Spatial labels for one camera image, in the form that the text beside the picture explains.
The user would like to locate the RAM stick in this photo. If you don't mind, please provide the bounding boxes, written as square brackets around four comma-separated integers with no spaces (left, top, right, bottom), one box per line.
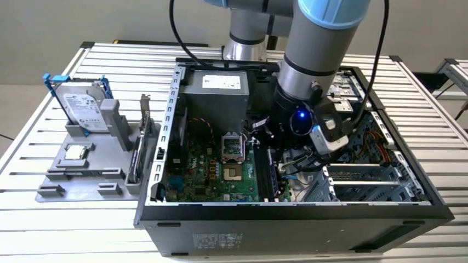
[265,146,280,199]
[47,169,123,176]

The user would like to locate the black RAM slot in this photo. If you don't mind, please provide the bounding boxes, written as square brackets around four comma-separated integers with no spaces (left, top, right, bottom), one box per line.
[255,145,265,202]
[259,146,269,202]

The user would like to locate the silver disk bay cage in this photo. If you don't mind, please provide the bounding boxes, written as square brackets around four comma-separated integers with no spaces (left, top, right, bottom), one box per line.
[321,68,365,116]

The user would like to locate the metal socket cover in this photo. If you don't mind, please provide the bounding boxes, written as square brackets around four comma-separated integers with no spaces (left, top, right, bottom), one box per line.
[221,131,245,163]

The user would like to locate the grey power supply unit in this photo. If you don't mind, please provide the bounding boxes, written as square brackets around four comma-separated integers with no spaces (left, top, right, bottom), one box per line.
[177,68,251,135]

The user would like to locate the CPU socket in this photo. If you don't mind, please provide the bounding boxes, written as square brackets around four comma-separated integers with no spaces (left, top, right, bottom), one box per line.
[223,163,245,182]

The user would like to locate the grey perforated disk bay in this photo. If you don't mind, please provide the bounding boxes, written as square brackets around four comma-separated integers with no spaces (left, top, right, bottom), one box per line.
[323,162,432,204]

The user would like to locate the green motherboard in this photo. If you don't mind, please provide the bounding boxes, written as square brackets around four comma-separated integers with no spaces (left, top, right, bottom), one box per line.
[164,136,293,204]

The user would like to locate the black case fan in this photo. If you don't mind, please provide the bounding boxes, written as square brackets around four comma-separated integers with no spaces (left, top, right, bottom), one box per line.
[175,106,191,150]

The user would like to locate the black PC case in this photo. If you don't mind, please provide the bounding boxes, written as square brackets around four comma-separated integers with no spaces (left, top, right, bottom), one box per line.
[133,56,456,258]

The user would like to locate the graphics card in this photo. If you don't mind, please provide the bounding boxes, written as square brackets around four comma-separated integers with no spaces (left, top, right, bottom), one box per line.
[125,93,153,185]

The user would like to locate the metal slat side table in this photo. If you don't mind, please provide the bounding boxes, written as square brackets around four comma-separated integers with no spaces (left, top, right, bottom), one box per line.
[431,56,468,122]

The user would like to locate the grey parts rack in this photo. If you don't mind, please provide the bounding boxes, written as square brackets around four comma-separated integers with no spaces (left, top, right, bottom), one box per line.
[35,99,163,203]

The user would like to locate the hard disk in blue carrier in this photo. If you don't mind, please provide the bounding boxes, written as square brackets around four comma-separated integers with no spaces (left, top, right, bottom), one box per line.
[41,72,116,137]

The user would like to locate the silver CPU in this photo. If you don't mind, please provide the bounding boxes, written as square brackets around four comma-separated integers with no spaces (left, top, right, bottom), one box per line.
[64,144,91,160]

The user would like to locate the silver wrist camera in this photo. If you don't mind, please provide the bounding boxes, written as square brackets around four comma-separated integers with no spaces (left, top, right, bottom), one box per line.
[309,120,351,153]

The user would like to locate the black camera bracket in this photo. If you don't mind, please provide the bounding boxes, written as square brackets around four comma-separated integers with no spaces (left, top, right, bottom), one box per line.
[313,102,347,131]

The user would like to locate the black cable bundle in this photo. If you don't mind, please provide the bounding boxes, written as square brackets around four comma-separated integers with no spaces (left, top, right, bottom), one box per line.
[281,152,329,176]

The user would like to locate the twisted coloured fan wire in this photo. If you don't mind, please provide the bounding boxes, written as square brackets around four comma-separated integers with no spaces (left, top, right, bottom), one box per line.
[187,117,216,145]

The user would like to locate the red yellow power wires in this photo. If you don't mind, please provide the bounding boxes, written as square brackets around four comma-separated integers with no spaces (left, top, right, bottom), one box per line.
[356,130,395,167]

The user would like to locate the black camera cable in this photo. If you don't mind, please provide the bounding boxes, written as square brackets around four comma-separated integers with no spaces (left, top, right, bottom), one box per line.
[349,0,391,138]

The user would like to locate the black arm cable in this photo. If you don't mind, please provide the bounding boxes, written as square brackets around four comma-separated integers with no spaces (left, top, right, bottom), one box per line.
[168,0,281,68]

